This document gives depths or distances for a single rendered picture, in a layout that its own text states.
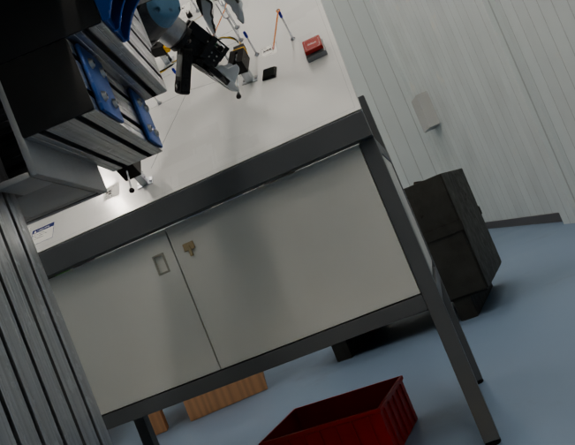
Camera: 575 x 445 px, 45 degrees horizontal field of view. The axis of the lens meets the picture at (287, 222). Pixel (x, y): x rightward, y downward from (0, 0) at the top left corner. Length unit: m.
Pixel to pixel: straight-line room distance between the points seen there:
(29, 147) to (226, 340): 1.07
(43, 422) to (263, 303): 1.09
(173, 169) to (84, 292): 0.41
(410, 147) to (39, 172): 9.11
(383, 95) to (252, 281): 8.26
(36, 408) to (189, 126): 1.29
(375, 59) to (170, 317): 8.41
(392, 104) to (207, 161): 8.18
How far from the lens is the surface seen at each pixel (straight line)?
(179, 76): 1.76
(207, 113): 1.94
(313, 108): 1.76
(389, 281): 1.73
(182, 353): 1.87
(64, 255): 1.92
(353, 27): 10.14
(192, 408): 3.79
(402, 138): 9.84
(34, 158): 0.86
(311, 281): 1.75
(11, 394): 0.73
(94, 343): 1.96
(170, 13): 1.52
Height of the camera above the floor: 0.61
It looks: 3 degrees up
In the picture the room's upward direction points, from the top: 22 degrees counter-clockwise
